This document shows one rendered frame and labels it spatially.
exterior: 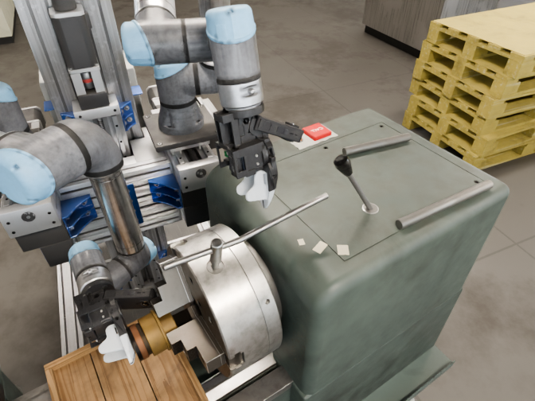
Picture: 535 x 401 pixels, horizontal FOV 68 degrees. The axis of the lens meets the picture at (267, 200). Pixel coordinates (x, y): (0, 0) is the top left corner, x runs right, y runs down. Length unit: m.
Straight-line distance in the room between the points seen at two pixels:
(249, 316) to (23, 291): 2.00
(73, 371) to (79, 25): 0.91
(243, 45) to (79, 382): 0.86
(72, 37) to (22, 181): 0.56
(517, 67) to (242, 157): 2.61
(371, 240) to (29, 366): 1.88
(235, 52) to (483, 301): 2.14
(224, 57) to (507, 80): 2.65
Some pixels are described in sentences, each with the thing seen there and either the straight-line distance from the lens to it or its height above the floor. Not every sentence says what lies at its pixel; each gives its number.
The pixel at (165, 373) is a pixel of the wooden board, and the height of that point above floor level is 0.89.
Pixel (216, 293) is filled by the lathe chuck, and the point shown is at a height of 1.22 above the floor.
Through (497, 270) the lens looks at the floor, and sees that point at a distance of 2.74.
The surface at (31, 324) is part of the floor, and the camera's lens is 2.50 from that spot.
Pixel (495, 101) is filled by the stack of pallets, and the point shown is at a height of 0.59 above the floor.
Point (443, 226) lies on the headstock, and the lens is 0.93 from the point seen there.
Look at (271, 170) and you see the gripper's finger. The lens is 0.72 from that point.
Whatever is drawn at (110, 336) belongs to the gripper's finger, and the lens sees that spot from 0.91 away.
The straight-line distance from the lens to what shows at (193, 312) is 0.96.
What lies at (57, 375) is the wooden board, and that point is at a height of 0.89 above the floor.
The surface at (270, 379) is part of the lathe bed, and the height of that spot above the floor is 0.87.
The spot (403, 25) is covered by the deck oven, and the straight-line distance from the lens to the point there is 5.59.
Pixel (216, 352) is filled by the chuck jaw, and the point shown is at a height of 1.11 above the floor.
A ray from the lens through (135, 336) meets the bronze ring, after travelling 0.88.
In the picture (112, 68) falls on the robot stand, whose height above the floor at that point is 1.33.
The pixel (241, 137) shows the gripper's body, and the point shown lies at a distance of 0.70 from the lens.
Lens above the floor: 1.84
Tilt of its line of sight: 40 degrees down
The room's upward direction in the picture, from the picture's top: straight up
